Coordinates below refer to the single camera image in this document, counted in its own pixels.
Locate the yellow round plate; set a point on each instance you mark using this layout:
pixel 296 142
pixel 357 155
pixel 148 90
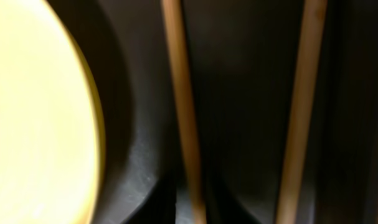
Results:
pixel 51 124

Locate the brown serving tray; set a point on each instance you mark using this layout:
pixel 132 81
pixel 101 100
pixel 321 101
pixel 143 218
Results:
pixel 242 57

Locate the wooden chopstick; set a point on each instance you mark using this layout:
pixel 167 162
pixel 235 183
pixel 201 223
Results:
pixel 309 47
pixel 181 82

